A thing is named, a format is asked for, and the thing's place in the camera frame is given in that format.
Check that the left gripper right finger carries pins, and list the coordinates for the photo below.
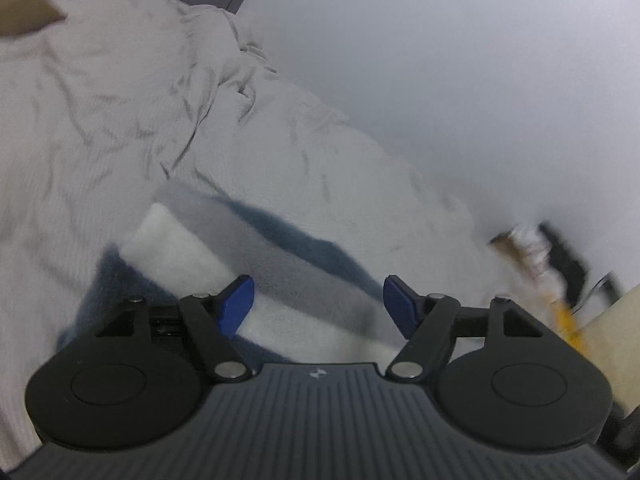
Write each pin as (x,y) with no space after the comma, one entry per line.
(426,323)

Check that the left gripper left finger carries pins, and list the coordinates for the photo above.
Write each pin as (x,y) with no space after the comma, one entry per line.
(212,321)

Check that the cream and blue striped sweater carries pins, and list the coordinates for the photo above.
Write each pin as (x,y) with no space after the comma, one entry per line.
(313,302)

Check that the white clothing pile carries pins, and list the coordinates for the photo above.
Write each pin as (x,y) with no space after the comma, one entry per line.
(532,250)

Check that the black clothing pile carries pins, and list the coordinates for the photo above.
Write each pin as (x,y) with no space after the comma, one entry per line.
(565,260)

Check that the yellow cloth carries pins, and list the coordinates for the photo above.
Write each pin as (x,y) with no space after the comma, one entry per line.
(564,324)

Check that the cream pillow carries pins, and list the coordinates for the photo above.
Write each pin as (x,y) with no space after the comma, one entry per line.
(613,345)

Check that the grey bed sheet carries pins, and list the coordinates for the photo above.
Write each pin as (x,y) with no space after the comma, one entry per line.
(101,110)

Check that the brown pillow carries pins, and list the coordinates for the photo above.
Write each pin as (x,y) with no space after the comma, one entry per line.
(22,17)

